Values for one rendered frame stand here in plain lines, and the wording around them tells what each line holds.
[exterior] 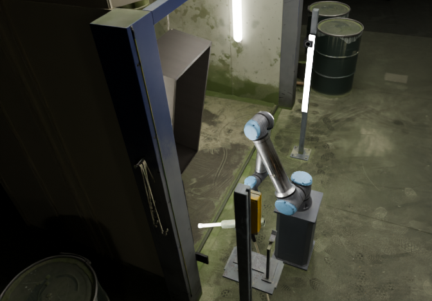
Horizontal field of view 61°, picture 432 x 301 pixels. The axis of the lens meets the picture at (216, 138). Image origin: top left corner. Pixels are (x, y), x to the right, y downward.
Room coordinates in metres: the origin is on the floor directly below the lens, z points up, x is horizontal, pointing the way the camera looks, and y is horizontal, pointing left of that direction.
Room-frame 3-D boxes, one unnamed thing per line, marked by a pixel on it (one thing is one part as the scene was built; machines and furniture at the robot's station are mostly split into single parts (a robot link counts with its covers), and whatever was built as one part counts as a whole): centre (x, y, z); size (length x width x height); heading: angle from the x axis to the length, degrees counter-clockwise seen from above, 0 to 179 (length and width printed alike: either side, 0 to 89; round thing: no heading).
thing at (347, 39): (4.40, -1.69, 0.44); 0.59 x 0.58 x 0.89; 167
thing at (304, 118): (3.05, -0.94, 0.82); 0.05 x 0.05 x 1.64; 63
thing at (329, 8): (5.05, -1.75, 0.86); 0.54 x 0.54 x 0.01
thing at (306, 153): (3.05, -0.94, 0.01); 0.20 x 0.20 x 0.01; 63
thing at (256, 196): (1.13, -0.12, 1.42); 0.12 x 0.06 x 0.26; 63
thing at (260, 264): (1.23, -0.16, 0.95); 0.26 x 0.15 x 0.32; 63
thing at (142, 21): (1.47, 0.34, 1.14); 0.18 x 0.18 x 2.29; 63
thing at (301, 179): (1.81, -0.58, 0.83); 0.17 x 0.15 x 0.18; 141
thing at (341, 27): (4.40, -1.69, 0.86); 0.54 x 0.54 x 0.01
